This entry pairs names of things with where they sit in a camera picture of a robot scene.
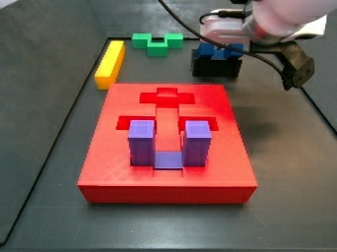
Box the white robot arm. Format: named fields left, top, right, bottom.
left=201, top=0, right=337, bottom=46

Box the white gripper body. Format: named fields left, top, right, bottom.
left=200, top=9, right=250, bottom=47

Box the green zigzag block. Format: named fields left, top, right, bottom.
left=131, top=33, right=184, bottom=57

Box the red puzzle base board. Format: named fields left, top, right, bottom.
left=78, top=84, right=258, bottom=204

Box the black angled fixture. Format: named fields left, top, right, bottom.
left=192, top=50, right=242, bottom=79

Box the yellow long bar block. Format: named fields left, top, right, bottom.
left=95, top=40, right=126, bottom=90

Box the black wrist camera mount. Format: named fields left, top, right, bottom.
left=250, top=41, right=315, bottom=91

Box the blue U-shaped block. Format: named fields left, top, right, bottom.
left=197, top=42, right=244, bottom=60

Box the black cable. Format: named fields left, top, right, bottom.
left=157, top=0, right=296, bottom=87

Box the purple U-shaped block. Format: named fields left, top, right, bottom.
left=127, top=120, right=212, bottom=170

